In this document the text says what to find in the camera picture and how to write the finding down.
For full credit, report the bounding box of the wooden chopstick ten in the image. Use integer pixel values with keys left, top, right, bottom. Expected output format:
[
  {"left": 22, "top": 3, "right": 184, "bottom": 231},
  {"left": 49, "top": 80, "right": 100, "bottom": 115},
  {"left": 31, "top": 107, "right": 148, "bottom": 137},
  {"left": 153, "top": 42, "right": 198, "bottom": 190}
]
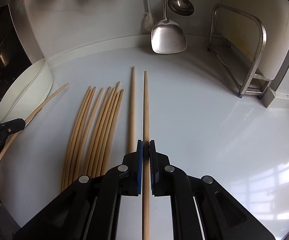
[{"left": 128, "top": 67, "right": 136, "bottom": 153}]

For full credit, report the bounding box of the wooden chopstick nine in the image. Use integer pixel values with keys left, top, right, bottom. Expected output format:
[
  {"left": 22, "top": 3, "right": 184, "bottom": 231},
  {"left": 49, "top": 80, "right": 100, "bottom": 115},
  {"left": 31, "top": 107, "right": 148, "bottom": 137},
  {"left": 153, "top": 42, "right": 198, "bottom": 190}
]
[{"left": 104, "top": 89, "right": 124, "bottom": 174}]

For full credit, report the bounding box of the wooden chopstick five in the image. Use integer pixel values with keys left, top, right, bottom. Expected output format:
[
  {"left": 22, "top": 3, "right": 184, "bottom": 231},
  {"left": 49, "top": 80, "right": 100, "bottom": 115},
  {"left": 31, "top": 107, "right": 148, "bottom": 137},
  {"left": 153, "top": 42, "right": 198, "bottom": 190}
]
[{"left": 82, "top": 86, "right": 112, "bottom": 176}]

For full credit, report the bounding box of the wooden chopstick eleven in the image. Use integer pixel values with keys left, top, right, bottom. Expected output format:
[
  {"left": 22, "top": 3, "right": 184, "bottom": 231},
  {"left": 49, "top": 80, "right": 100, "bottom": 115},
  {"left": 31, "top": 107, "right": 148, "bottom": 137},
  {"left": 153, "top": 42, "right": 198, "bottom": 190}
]
[{"left": 142, "top": 70, "right": 150, "bottom": 239}]

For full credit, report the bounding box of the wooden chopstick four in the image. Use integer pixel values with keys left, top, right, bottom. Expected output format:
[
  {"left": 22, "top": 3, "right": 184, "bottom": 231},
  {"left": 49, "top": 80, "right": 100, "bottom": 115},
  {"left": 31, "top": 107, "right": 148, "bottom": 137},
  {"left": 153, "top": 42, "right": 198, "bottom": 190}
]
[{"left": 73, "top": 88, "right": 104, "bottom": 180}]

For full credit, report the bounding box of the wooden chopstick one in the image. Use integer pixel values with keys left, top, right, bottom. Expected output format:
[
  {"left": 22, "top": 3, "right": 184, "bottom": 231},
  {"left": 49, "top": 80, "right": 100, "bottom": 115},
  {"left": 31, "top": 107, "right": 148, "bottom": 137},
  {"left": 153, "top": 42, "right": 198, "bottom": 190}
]
[{"left": 0, "top": 82, "right": 70, "bottom": 164}]

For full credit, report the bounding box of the wooden chopstick three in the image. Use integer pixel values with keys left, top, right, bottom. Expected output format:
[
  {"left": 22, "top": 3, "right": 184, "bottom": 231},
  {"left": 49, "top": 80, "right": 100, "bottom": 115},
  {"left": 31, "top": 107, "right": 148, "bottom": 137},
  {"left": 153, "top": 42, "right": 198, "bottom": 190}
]
[{"left": 65, "top": 87, "right": 96, "bottom": 189}]

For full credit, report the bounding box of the wooden chopstick two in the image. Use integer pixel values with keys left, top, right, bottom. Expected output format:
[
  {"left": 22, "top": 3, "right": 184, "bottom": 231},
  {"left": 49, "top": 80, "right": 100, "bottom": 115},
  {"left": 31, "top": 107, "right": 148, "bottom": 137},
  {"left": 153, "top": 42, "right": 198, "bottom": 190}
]
[{"left": 61, "top": 86, "right": 92, "bottom": 192}]

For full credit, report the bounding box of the wooden chopstick seven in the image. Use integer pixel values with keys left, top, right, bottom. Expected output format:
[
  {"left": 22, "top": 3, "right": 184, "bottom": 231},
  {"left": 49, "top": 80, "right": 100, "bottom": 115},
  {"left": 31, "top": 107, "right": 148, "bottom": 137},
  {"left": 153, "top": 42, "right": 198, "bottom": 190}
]
[{"left": 91, "top": 81, "right": 121, "bottom": 178}]

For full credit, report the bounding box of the white round basin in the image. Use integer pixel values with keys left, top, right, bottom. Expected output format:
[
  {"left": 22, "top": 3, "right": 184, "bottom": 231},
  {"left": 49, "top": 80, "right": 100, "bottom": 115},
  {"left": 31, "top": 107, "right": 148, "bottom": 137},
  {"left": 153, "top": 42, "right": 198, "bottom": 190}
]
[{"left": 0, "top": 59, "right": 53, "bottom": 124}]

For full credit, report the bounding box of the steel spatula turner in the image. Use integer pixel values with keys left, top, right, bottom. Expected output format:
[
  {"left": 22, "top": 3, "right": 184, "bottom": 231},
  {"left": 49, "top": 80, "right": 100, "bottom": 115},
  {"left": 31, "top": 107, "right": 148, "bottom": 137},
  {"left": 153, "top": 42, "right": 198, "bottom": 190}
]
[{"left": 150, "top": 0, "right": 187, "bottom": 54}]

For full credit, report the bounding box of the steel cutting board rack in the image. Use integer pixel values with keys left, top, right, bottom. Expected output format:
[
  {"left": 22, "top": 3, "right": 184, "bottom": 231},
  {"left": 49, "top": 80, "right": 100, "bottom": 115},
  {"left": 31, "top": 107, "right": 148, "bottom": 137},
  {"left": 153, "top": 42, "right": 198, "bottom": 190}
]
[{"left": 207, "top": 4, "right": 271, "bottom": 99}]

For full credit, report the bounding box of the steel ladle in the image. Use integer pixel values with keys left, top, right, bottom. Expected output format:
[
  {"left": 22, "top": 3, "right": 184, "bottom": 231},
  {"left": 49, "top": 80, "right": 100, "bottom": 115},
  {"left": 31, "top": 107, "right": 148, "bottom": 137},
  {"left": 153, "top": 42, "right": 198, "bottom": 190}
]
[{"left": 167, "top": 0, "right": 194, "bottom": 16}]

